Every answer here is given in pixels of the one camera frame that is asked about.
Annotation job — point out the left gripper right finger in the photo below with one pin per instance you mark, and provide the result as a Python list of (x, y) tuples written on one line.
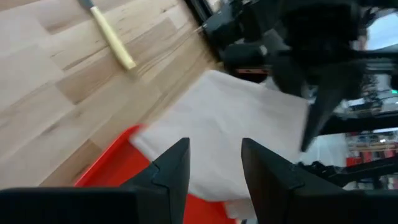
[(295, 202)]

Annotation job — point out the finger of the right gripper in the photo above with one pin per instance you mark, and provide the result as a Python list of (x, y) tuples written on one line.
[(321, 109)]

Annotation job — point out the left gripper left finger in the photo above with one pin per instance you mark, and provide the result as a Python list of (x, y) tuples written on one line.
[(155, 202)]

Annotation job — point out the beige cloth napkin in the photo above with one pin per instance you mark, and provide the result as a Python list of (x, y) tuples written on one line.
[(224, 130)]

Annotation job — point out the red plastic serving tray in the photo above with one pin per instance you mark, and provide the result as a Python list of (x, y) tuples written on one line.
[(124, 168)]

